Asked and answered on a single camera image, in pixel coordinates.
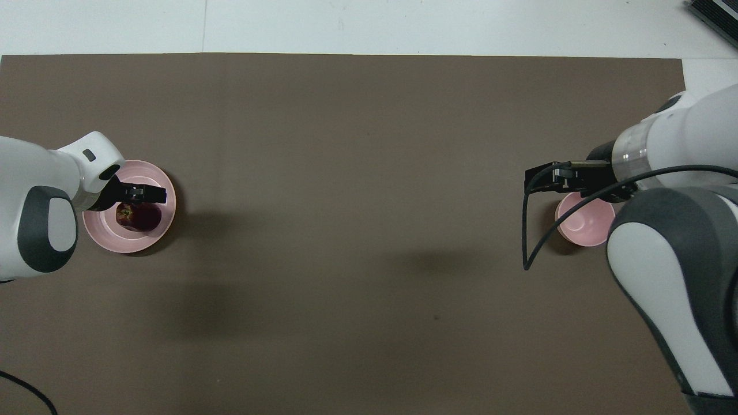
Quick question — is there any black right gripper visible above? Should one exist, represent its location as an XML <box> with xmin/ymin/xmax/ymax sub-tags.
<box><xmin>524</xmin><ymin>141</ymin><xmax>638</xmax><ymax>203</ymax></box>

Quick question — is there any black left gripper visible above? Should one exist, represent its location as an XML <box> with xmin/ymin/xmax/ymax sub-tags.
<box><xmin>91</xmin><ymin>175</ymin><xmax>168</xmax><ymax>212</ymax></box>

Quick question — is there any dark red apple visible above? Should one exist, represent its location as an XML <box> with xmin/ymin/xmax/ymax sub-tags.
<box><xmin>116</xmin><ymin>201</ymin><xmax>163</xmax><ymax>233</ymax></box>

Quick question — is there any pink plate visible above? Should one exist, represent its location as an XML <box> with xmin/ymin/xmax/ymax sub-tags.
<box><xmin>82</xmin><ymin>160</ymin><xmax>178</xmax><ymax>255</ymax></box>

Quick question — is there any pink bowl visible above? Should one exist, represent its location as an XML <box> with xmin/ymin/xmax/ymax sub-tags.
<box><xmin>555</xmin><ymin>192</ymin><xmax>617</xmax><ymax>248</ymax></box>

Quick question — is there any brown table mat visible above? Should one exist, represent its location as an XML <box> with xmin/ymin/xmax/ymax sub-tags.
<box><xmin>0</xmin><ymin>53</ymin><xmax>724</xmax><ymax>415</ymax></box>

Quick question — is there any dark grey ribbed device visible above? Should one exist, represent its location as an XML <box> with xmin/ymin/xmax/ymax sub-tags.
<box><xmin>686</xmin><ymin>0</ymin><xmax>738</xmax><ymax>50</ymax></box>

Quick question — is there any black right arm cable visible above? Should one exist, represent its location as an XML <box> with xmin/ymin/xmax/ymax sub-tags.
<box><xmin>521</xmin><ymin>164</ymin><xmax>738</xmax><ymax>271</ymax></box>

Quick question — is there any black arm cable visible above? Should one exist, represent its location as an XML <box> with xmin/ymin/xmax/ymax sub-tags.
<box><xmin>0</xmin><ymin>369</ymin><xmax>59</xmax><ymax>415</ymax></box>
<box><xmin>521</xmin><ymin>164</ymin><xmax>738</xmax><ymax>271</ymax></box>

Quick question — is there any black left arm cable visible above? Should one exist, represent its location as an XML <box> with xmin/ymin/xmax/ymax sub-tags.
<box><xmin>0</xmin><ymin>369</ymin><xmax>59</xmax><ymax>415</ymax></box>

